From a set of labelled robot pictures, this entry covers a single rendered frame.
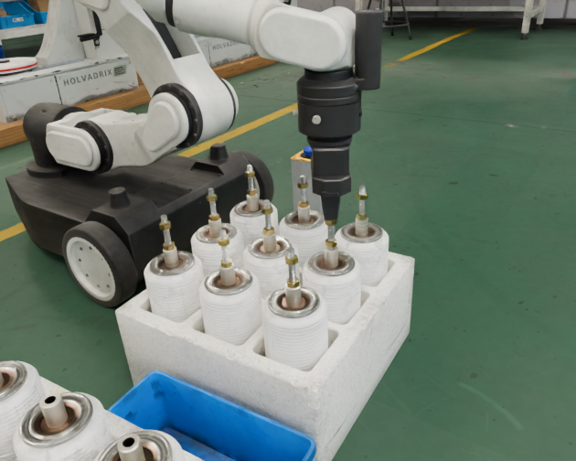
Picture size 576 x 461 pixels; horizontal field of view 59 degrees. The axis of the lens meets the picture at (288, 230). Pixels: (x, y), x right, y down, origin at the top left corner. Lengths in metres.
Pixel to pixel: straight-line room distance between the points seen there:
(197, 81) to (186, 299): 0.51
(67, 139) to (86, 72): 1.55
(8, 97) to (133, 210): 1.65
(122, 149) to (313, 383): 0.86
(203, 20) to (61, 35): 2.42
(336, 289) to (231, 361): 0.19
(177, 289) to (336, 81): 0.41
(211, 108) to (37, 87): 1.78
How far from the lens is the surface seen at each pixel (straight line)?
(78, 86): 2.97
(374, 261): 0.91
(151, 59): 1.20
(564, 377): 1.08
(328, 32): 0.66
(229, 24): 0.72
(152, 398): 0.89
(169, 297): 0.86
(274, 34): 0.67
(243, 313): 0.79
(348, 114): 0.70
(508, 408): 0.99
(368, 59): 0.69
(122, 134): 1.35
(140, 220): 1.20
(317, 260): 0.84
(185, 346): 0.83
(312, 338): 0.74
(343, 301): 0.82
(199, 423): 0.88
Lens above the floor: 0.69
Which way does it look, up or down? 28 degrees down
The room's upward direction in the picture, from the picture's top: 3 degrees counter-clockwise
